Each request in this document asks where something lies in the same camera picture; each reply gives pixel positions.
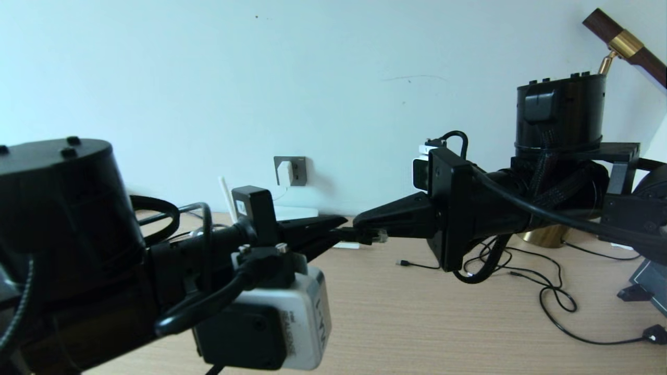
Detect dark framed panel on stand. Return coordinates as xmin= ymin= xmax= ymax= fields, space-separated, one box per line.
xmin=617 ymin=258 xmax=667 ymax=317

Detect brass desk lamp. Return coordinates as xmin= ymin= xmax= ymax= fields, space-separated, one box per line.
xmin=521 ymin=8 xmax=667 ymax=248

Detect light grey wrist camera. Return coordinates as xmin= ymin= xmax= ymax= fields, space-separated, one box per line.
xmin=413 ymin=145 xmax=443 ymax=191
xmin=232 ymin=255 xmax=332 ymax=371

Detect grey wall socket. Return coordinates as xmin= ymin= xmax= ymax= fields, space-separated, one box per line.
xmin=274 ymin=156 xmax=307 ymax=186

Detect black cable silver tip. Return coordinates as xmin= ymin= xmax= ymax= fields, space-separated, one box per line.
xmin=463 ymin=245 xmax=564 ymax=288

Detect black looped cable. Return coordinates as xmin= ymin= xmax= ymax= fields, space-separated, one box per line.
xmin=562 ymin=241 xmax=641 ymax=260

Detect black charging cables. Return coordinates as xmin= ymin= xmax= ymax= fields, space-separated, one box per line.
xmin=538 ymin=284 xmax=667 ymax=345

